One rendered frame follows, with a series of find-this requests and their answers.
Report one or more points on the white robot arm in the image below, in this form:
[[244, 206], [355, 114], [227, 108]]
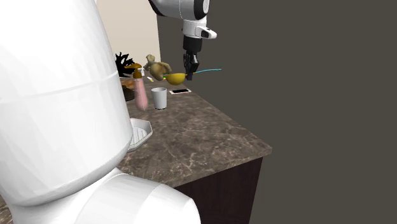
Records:
[[59, 102]]

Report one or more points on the white cup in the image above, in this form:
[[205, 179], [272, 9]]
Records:
[[159, 97]]

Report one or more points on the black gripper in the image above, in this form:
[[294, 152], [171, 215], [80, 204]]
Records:
[[192, 45]]

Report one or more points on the white octagonal plate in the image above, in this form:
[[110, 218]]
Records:
[[141, 131]]

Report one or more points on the tan ginger root figure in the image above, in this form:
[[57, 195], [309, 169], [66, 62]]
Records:
[[157, 69]]

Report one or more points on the dark brown bowl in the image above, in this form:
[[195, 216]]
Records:
[[128, 92]]

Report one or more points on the black coral figure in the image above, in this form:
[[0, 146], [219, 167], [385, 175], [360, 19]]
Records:
[[121, 63]]

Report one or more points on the pink spray bottle brown pump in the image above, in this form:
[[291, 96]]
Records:
[[141, 93]]

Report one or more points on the white phone black screen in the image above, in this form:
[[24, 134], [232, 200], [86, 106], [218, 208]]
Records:
[[180, 91]]

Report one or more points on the small white and yellow stick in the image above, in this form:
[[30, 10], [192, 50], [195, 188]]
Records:
[[150, 79]]

